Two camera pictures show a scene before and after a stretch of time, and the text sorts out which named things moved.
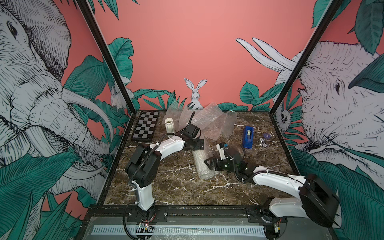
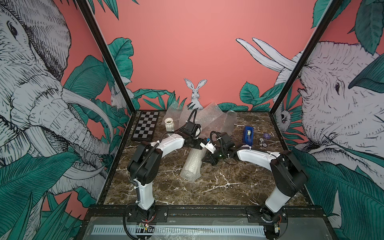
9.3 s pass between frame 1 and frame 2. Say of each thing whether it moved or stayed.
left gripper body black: stayed
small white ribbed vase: stayed
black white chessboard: stayed
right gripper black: moved
